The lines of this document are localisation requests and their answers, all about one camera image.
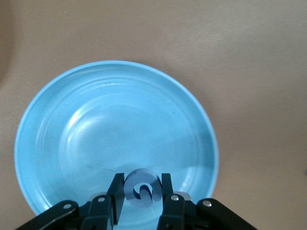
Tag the blue plate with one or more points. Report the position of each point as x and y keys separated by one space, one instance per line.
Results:
x=108 y=119

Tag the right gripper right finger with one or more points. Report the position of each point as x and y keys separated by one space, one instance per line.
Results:
x=192 y=215

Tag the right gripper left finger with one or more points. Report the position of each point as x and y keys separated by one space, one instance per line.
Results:
x=72 y=215

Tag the brown table mat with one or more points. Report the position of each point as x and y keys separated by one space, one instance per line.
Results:
x=239 y=48

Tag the blue foam letter G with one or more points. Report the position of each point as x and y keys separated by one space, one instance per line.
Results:
x=129 y=191

